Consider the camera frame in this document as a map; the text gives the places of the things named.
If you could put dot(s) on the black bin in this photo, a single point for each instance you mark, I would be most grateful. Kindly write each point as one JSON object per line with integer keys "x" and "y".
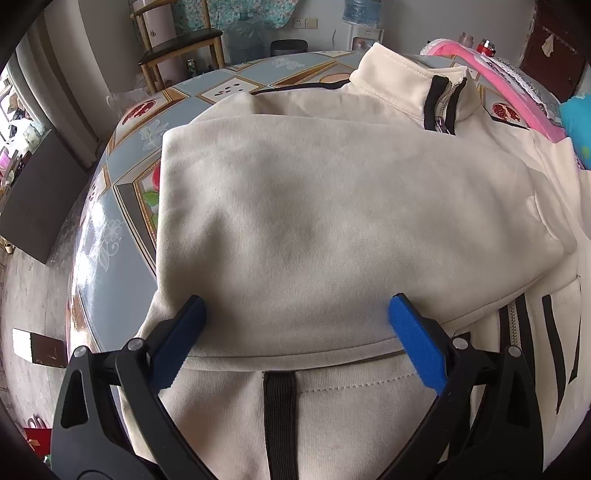
{"x": 288, "y": 47}

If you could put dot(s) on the dark grey cabinet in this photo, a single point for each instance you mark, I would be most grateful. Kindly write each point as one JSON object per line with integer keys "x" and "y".
{"x": 41, "y": 198}

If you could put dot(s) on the patterned blue tablecloth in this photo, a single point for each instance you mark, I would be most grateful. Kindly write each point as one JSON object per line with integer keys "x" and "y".
{"x": 124, "y": 184}

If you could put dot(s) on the wall socket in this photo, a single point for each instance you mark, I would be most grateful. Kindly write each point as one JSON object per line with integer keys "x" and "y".
{"x": 305, "y": 23}

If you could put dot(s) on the blue water jug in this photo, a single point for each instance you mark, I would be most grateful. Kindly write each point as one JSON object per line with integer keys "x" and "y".
{"x": 362, "y": 11}

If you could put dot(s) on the pink floral blanket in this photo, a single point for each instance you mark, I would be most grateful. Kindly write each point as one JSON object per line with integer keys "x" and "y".
{"x": 508, "y": 87}

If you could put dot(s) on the small cardboard box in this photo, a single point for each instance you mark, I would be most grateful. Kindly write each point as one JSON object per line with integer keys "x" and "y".
{"x": 41, "y": 348}

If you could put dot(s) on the grey lace-trimmed cloth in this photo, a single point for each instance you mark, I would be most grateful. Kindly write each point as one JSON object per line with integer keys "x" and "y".
{"x": 531, "y": 78}

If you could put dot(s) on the cream zip-up jacket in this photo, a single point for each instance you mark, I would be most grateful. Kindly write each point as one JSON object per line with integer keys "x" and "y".
{"x": 323, "y": 207}

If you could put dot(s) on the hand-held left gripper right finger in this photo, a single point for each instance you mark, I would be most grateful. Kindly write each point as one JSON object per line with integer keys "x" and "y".
{"x": 415, "y": 341}

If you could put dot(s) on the red box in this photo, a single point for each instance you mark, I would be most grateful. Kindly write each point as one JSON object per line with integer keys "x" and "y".
{"x": 37, "y": 443}

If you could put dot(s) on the wooden chair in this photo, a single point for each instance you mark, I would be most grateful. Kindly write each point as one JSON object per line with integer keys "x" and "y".
{"x": 180, "y": 44}

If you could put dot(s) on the green bottle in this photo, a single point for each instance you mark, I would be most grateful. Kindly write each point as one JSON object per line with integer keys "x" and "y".
{"x": 191, "y": 68}

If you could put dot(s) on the red lighter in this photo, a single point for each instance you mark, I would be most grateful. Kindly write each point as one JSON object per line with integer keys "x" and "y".
{"x": 485, "y": 47}

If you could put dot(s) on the blue pillow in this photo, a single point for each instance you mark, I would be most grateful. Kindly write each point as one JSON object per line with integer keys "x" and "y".
{"x": 577, "y": 129}

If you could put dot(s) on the empty clear water bottle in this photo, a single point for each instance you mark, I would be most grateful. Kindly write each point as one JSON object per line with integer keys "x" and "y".
{"x": 247, "y": 44}

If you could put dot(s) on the white cylindrical box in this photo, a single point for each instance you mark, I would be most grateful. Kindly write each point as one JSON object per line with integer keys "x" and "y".
{"x": 157, "y": 23}

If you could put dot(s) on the window sill clutter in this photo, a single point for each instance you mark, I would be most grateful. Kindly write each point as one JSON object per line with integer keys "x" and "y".
{"x": 18, "y": 134}

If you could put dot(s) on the grey curtain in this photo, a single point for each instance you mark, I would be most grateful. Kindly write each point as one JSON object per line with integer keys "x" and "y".
{"x": 60, "y": 97}

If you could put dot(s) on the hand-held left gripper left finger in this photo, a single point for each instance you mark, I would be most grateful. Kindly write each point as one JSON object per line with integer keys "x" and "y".
{"x": 184, "y": 341}

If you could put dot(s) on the white plastic bag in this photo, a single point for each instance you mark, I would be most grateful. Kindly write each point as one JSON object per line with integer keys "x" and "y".
{"x": 121, "y": 104}

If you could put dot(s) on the teal floral hanging cloth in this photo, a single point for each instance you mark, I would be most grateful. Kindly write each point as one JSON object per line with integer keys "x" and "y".
{"x": 240, "y": 11}

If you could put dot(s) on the white water dispenser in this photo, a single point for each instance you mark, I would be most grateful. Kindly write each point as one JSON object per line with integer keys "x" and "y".
{"x": 368, "y": 38}

